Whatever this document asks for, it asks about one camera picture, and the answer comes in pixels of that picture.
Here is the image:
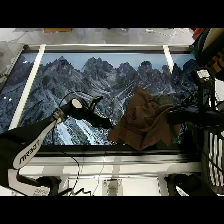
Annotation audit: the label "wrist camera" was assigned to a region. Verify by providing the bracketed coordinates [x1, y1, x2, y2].
[193, 67, 213, 101]
[88, 95, 105, 112]

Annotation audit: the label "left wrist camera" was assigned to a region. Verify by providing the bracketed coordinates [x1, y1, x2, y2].
[88, 95, 105, 112]

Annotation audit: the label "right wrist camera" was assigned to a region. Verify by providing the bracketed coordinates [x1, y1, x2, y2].
[193, 67, 213, 101]

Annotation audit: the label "brown garment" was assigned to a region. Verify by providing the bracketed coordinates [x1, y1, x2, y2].
[107, 87, 183, 152]

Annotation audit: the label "black mesh basket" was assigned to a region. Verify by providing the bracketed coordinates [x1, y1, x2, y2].
[201, 126, 224, 196]

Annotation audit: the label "silver frame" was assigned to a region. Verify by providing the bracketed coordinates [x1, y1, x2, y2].
[0, 43, 214, 197]

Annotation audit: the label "black cable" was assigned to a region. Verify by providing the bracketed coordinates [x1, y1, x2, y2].
[67, 155, 94, 197]

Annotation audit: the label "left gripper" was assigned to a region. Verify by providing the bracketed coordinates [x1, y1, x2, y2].
[84, 110, 114, 130]

